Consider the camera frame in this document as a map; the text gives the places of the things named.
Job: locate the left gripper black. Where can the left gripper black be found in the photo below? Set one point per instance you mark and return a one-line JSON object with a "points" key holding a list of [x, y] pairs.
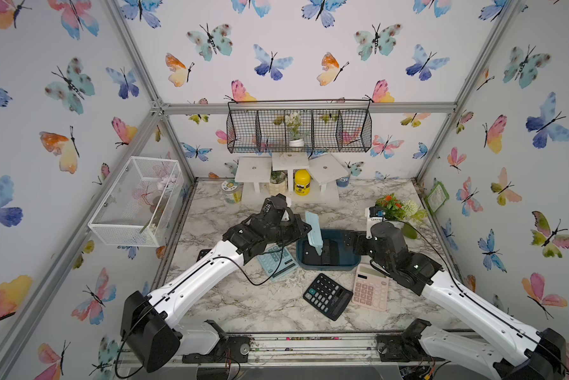
{"points": [[295, 222]]}

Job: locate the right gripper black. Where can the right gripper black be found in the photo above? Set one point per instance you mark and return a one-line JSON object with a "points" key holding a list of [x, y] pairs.
{"points": [[361, 237]]}

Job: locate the light blue calculator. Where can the light blue calculator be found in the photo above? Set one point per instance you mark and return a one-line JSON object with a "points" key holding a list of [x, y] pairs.
{"points": [[314, 237], [277, 263]]}

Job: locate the teal plastic storage box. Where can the teal plastic storage box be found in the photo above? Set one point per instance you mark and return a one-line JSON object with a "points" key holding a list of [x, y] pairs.
{"points": [[308, 259]]}

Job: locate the black calculator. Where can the black calculator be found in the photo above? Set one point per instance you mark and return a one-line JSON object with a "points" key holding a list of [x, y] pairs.
{"points": [[328, 297], [331, 253]]}

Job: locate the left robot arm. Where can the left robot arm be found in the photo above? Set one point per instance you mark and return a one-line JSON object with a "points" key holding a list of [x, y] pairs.
{"points": [[151, 324]]}

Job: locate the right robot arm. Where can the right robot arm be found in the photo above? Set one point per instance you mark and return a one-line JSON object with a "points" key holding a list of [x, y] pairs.
{"points": [[508, 349]]}

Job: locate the pink calculator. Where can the pink calculator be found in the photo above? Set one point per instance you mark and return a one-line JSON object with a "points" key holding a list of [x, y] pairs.
{"points": [[371, 288]]}

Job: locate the black calculator front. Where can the black calculator front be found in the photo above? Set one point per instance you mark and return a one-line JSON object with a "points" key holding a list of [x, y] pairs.
{"points": [[328, 297]]}

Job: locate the cream bumpy plant pot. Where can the cream bumpy plant pot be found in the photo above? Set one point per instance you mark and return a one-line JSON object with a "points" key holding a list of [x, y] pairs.
{"points": [[278, 183]]}

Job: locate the potted orange flower plant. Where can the potted orange flower plant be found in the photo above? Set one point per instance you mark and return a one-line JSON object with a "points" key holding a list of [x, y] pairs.
{"points": [[410, 213]]}

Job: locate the yellow plastic jar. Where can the yellow plastic jar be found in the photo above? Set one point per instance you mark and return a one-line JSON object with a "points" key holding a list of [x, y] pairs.
{"points": [[302, 182]]}

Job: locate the sunflower seed can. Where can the sunflower seed can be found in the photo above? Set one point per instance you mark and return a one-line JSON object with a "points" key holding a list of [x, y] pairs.
{"points": [[232, 191]]}

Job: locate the white wooden riser shelf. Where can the white wooden riser shelf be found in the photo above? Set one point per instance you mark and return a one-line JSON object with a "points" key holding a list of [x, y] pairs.
{"points": [[254, 173]]}

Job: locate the green framed card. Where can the green framed card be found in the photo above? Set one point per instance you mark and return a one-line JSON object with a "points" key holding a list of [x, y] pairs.
{"points": [[437, 197]]}

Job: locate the blue can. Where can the blue can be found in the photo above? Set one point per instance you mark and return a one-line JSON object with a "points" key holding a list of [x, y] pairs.
{"points": [[343, 182]]}

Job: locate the small white flower pot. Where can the small white flower pot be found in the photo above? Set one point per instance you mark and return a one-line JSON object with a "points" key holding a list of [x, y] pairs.
{"points": [[293, 123]]}

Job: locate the black wire wall basket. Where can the black wire wall basket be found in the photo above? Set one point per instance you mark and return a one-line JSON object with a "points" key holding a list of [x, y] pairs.
{"points": [[314, 127]]}

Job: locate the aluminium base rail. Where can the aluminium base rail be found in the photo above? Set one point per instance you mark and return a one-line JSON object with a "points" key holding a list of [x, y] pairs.
{"points": [[331, 349]]}

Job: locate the white mesh wall basket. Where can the white mesh wall basket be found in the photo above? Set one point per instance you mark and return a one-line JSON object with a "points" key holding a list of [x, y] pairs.
{"points": [[136, 210]]}

